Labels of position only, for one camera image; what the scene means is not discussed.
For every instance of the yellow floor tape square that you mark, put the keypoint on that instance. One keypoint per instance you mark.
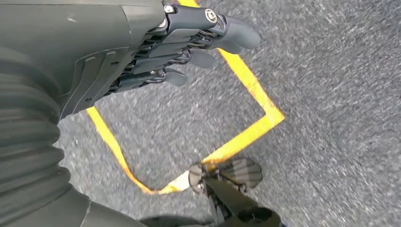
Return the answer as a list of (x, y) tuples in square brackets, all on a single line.
[(253, 91)]

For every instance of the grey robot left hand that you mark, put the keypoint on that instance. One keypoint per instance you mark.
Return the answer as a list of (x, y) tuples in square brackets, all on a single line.
[(78, 37)]

